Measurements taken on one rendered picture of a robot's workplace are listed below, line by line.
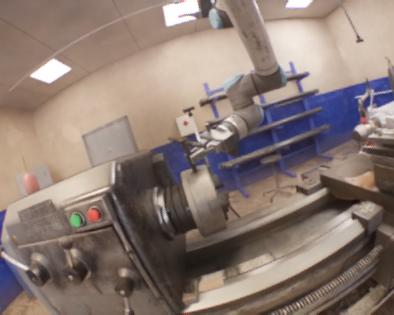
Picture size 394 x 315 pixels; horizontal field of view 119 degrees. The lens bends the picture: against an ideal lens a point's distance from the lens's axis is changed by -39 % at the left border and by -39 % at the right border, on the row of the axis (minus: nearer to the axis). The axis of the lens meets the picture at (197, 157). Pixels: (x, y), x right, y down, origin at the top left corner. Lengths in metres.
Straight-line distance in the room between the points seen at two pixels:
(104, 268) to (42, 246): 0.22
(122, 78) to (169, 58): 1.04
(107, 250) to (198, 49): 3.90
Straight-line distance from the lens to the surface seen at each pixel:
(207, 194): 0.57
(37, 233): 0.66
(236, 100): 0.70
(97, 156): 4.09
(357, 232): 0.79
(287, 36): 4.94
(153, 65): 4.00
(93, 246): 0.52
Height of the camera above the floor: 1.32
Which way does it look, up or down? 7 degrees down
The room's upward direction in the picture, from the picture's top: 19 degrees counter-clockwise
